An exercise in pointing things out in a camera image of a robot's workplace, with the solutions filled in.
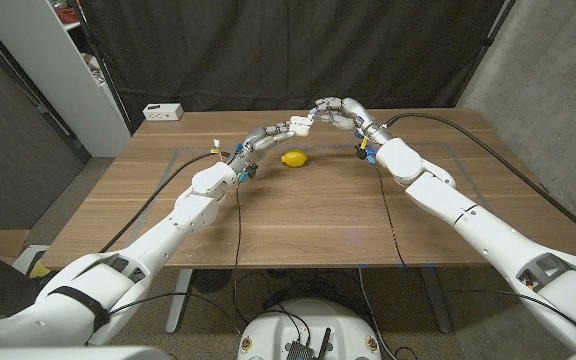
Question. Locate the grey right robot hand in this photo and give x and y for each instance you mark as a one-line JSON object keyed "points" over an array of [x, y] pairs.
{"points": [[360, 115]]}

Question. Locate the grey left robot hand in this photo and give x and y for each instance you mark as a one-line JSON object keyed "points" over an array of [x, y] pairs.
{"points": [[260, 139]]}

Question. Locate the white AirPods case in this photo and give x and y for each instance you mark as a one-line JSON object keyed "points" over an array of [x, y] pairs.
{"points": [[300, 126]]}

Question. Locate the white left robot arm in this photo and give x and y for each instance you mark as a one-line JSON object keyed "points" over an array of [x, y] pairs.
{"points": [[193, 210]]}

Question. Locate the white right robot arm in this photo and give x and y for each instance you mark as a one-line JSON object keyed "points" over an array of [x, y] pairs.
{"points": [[468, 215]]}

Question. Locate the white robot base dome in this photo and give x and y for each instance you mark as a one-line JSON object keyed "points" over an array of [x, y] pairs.
{"points": [[308, 325]]}

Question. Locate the yellow lemon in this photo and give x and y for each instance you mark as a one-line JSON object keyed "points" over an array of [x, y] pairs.
{"points": [[294, 158]]}

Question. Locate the grey tape rectangle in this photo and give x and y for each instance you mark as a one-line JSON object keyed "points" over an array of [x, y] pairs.
{"points": [[328, 146]]}

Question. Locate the black curtain backdrop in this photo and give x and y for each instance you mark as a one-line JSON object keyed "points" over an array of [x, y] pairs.
{"points": [[288, 50]]}

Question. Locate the white power strip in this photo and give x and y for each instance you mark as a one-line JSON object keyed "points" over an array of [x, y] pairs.
{"points": [[163, 112]]}

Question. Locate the black round floor fan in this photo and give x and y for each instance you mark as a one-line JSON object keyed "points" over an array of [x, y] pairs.
{"points": [[211, 280]]}

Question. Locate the white table leg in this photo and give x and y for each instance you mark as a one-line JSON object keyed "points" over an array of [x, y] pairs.
{"points": [[180, 295]]}

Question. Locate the cluttered shelf items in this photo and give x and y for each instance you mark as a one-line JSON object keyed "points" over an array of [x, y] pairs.
{"points": [[95, 67]]}

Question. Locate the grey table leg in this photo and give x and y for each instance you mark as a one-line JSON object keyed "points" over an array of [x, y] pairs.
{"points": [[435, 300]]}

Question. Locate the black electronics board with antenna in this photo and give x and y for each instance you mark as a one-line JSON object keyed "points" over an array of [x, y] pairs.
{"points": [[300, 351]]}

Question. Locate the red item on shelf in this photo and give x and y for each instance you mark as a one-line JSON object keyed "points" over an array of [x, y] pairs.
{"points": [[68, 14]]}

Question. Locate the white shelf cabinet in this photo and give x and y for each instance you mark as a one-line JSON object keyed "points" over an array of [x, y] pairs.
{"points": [[43, 65]]}

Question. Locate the white object with yellow part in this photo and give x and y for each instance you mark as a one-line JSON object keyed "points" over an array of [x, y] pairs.
{"points": [[23, 257]]}

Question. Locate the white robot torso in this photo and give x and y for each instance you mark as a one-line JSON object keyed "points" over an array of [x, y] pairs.
{"points": [[68, 354]]}

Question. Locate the black wall rail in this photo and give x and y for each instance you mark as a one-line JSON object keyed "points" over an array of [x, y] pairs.
{"points": [[18, 76]]}

